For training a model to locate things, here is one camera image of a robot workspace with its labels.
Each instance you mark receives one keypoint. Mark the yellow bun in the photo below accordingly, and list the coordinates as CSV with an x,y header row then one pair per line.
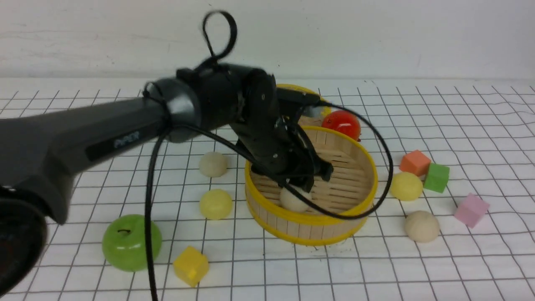
x,y
215,204
406,187

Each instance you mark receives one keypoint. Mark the pink cube block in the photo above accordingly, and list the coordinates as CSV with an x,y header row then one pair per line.
x,y
471,210

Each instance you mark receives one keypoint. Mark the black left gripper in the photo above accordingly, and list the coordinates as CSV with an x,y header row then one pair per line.
x,y
278,143

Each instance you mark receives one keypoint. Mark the bamboo steamer tray yellow rim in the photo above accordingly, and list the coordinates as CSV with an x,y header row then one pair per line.
x,y
350,191

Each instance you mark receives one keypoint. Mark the bamboo steamer lid yellow rim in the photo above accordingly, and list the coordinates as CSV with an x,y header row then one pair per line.
x,y
311,119

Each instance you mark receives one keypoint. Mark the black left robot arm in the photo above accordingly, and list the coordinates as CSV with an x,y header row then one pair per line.
x,y
42,154

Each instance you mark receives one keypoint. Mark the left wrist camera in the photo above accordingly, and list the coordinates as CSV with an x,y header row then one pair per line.
x,y
292,99

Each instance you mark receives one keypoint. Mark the white bun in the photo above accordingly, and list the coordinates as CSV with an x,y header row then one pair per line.
x,y
293,203
421,226
213,164

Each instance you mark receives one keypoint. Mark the green apple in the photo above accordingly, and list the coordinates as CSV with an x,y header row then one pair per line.
x,y
123,243

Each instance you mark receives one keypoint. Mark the green cube block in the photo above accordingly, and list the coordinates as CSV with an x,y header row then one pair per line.
x,y
437,178

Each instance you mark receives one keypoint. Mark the yellow cube block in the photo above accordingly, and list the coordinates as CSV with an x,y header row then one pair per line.
x,y
191,266

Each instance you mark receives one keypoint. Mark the orange cube block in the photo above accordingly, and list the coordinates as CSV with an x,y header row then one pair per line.
x,y
415,162

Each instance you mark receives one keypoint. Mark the red tomato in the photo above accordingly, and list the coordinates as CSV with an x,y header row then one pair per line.
x,y
343,122

